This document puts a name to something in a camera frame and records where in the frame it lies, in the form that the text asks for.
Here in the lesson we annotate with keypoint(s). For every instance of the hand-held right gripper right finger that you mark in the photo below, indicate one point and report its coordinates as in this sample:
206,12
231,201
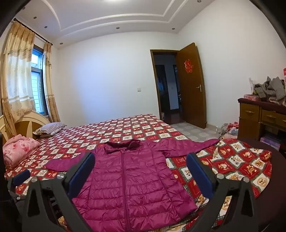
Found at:
201,176

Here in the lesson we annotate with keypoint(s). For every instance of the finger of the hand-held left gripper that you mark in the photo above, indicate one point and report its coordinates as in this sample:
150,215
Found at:
21,177

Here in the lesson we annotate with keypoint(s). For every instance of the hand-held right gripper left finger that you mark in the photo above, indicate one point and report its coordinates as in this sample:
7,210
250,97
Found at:
81,171

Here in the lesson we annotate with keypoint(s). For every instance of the magenta puffer jacket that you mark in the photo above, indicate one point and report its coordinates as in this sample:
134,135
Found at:
138,178

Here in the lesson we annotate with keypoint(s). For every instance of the clothes pile on floor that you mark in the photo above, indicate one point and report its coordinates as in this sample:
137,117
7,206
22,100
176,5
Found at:
229,130

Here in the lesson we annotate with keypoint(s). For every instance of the pile of grey clothes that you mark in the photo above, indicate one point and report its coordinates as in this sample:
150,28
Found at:
270,89

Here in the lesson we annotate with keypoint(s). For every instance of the pink floral folded quilt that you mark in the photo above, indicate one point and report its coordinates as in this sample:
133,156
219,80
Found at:
20,149

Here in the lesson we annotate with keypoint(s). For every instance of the wooden bed headboard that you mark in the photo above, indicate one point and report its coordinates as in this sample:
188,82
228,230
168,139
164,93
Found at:
24,123

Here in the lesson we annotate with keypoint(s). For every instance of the striped pillow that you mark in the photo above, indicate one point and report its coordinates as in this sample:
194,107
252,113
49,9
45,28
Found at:
50,128

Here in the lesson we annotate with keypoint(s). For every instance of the red checked printed bedspread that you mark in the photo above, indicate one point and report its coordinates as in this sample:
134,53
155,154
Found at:
134,127

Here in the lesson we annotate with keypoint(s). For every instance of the small white bin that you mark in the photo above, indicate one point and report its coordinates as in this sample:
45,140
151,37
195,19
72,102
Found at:
162,116

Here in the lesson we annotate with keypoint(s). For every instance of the wooden desk with drawers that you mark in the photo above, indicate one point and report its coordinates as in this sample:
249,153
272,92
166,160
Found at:
249,118

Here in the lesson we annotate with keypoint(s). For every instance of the window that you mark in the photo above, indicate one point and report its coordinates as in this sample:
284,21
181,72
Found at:
36,89

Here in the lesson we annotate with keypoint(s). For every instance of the purple box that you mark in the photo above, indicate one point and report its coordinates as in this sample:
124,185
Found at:
270,141

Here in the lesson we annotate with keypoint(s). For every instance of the narrow beige floral curtain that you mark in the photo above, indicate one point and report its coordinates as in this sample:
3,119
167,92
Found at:
50,89

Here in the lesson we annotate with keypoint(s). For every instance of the brown wooden door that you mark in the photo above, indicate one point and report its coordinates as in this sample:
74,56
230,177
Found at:
190,93

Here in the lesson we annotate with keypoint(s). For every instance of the wide beige floral curtain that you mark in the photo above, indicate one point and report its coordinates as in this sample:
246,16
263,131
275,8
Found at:
15,67

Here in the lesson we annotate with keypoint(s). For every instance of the pink tissue box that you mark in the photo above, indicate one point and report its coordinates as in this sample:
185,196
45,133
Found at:
251,97

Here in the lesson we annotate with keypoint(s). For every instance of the white plastic bag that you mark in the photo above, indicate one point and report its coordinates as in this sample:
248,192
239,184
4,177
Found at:
251,83

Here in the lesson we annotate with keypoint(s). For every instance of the red paper door decoration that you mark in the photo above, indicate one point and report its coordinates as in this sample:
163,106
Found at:
188,65

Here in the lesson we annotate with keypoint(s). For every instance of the dark curtain rod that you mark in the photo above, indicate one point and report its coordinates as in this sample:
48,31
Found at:
40,36

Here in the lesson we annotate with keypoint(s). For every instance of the brown door frame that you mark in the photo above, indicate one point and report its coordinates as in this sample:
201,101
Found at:
152,67

